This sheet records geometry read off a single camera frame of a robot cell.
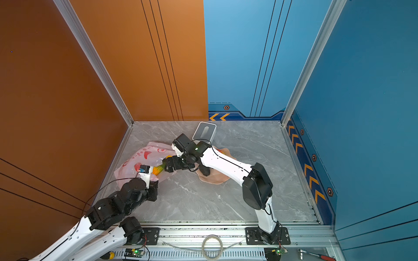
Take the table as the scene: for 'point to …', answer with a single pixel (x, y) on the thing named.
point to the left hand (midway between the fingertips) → (160, 180)
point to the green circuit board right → (274, 253)
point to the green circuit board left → (134, 253)
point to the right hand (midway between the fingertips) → (174, 166)
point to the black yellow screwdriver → (110, 255)
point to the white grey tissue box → (204, 131)
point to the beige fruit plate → (215, 177)
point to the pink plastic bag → (151, 155)
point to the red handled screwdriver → (321, 256)
